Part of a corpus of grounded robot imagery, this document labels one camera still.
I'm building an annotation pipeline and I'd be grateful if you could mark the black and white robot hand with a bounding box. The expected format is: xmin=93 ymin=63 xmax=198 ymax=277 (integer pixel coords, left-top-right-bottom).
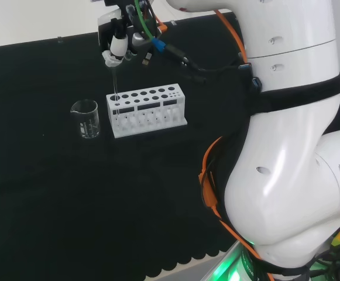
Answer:
xmin=97 ymin=8 xmax=138 ymax=68

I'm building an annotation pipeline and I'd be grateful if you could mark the white test tube rack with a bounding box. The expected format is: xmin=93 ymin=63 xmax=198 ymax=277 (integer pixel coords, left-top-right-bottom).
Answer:
xmin=105 ymin=83 xmax=188 ymax=139

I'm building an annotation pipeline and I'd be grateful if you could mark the clear glass beaker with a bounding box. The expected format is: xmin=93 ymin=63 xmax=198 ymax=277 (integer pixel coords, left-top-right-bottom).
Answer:
xmin=70 ymin=99 xmax=101 ymax=139

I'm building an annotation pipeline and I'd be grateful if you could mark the black bench cloth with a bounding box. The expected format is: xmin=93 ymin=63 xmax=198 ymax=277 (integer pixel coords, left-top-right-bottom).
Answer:
xmin=0 ymin=11 xmax=340 ymax=280

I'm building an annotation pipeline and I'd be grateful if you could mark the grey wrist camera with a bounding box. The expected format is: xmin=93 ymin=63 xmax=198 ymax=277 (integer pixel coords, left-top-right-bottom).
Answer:
xmin=132 ymin=31 xmax=153 ymax=49

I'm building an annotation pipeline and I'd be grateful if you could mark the green cable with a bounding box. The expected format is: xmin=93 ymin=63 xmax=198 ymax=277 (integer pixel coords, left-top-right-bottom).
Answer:
xmin=134 ymin=0 xmax=159 ymax=42

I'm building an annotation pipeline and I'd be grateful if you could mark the blue cable connector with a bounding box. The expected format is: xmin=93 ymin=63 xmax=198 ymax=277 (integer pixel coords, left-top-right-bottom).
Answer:
xmin=151 ymin=37 xmax=168 ymax=54

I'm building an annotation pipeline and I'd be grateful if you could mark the black camera cable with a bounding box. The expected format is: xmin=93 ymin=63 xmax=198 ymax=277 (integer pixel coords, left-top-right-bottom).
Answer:
xmin=164 ymin=44 xmax=254 ymax=86

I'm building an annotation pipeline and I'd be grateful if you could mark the orange cable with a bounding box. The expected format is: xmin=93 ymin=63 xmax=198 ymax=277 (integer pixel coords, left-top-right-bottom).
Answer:
xmin=198 ymin=8 xmax=276 ymax=281

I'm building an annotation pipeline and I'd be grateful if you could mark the black stop button cable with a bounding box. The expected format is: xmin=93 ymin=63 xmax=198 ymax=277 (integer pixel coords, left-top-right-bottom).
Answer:
xmin=307 ymin=239 xmax=340 ymax=281

